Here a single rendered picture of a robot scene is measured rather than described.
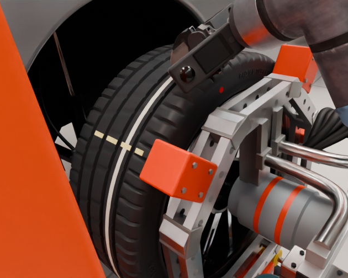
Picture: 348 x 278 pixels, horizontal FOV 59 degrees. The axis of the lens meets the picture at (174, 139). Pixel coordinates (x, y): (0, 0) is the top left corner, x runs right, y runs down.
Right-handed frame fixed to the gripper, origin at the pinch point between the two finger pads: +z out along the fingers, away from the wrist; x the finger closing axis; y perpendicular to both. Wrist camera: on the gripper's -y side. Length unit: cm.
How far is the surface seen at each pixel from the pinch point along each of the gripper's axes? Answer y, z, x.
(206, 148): -8.5, -6.4, -13.8
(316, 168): 103, 82, -123
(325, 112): 18.4, -10.1, -27.3
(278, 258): 3, 19, -68
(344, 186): 95, 63, -131
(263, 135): 1.8, -8.6, -19.8
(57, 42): 0.3, 41.3, 22.3
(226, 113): -2.4, -8.8, -11.1
